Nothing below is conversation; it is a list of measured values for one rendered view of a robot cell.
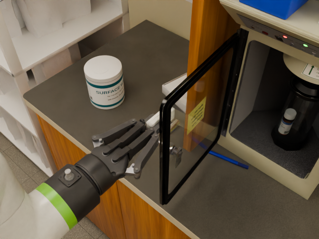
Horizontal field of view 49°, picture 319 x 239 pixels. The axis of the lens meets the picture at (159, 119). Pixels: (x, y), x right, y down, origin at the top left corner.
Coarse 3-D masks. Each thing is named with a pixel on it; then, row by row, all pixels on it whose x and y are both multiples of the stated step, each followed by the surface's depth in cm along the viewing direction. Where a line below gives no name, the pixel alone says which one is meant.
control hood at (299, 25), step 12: (228, 0) 67; (312, 0) 67; (228, 12) 73; (240, 12) 68; (252, 12) 65; (264, 12) 64; (300, 12) 64; (312, 12) 64; (240, 24) 79; (264, 24) 67; (276, 24) 63; (288, 24) 62; (300, 24) 61; (312, 24) 61; (300, 36) 61; (312, 36) 59
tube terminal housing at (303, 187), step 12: (252, 36) 82; (264, 36) 80; (276, 48) 79; (288, 48) 77; (312, 60) 75; (240, 72) 91; (228, 132) 108; (228, 144) 112; (240, 144) 108; (240, 156) 111; (252, 156) 107; (264, 156) 104; (264, 168) 107; (276, 168) 103; (276, 180) 106; (288, 180) 102; (300, 180) 99; (312, 180) 96; (300, 192) 102; (312, 192) 103
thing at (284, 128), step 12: (288, 96) 94; (312, 96) 88; (288, 108) 95; (300, 108) 92; (312, 108) 91; (288, 120) 97; (300, 120) 95; (312, 120) 96; (276, 132) 104; (288, 132) 100; (300, 132) 98
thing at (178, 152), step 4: (176, 148) 82; (180, 148) 80; (172, 152) 81; (176, 152) 80; (180, 152) 80; (176, 156) 80; (180, 156) 82; (176, 160) 81; (180, 160) 84; (176, 164) 82
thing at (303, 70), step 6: (288, 60) 84; (294, 60) 82; (300, 60) 80; (288, 66) 83; (294, 66) 82; (300, 66) 80; (306, 66) 79; (312, 66) 79; (294, 72) 82; (300, 72) 81; (306, 72) 80; (312, 72) 79; (318, 72) 78; (306, 78) 80; (312, 78) 79; (318, 78) 79; (318, 84) 80
